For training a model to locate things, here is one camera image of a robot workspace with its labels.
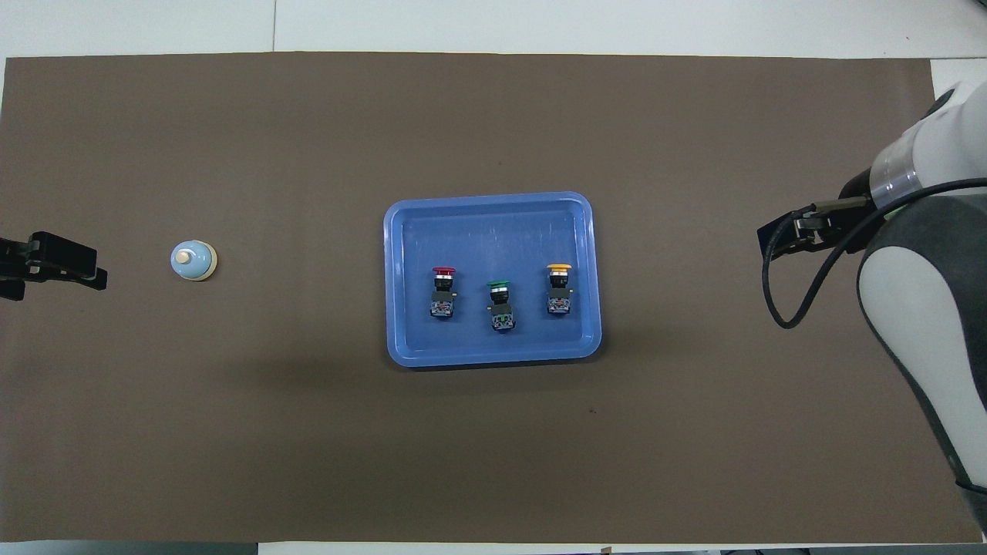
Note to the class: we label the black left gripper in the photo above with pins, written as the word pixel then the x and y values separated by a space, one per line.
pixel 15 258

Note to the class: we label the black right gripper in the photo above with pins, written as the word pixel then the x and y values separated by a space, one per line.
pixel 837 227

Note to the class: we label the yellow push button switch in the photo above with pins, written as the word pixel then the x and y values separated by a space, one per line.
pixel 559 301

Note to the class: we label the green push button switch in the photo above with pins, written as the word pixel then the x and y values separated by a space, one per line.
pixel 501 312

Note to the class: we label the red push button switch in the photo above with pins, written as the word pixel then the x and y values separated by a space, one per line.
pixel 442 304

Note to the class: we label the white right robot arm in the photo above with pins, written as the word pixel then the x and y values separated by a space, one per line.
pixel 910 308

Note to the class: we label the light blue call bell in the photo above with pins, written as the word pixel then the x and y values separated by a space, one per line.
pixel 193 260

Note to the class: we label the blue plastic tray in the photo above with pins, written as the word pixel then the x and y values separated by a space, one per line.
pixel 493 231

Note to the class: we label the brown table mat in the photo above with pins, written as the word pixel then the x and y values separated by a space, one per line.
pixel 308 424

